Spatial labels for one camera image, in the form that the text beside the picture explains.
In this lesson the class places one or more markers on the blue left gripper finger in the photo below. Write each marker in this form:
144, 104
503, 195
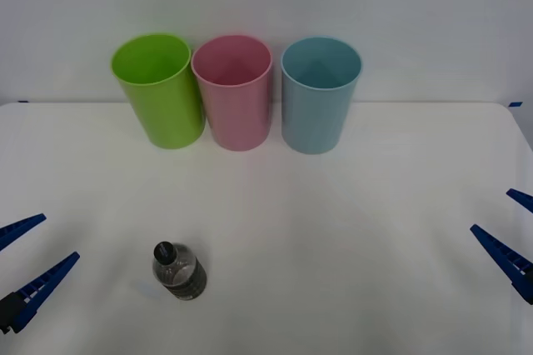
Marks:
18, 230
37, 288

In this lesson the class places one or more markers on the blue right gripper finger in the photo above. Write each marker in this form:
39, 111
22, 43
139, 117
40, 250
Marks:
510, 259
522, 198

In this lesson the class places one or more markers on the small dark plastic bottle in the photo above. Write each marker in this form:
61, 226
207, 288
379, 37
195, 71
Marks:
183, 278

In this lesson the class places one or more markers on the green plastic bin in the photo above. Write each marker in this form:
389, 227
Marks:
166, 113

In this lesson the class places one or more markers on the pale blue plastic bin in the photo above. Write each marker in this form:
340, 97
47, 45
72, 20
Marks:
316, 121

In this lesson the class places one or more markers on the pink plastic bin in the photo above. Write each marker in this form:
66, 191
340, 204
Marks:
237, 117

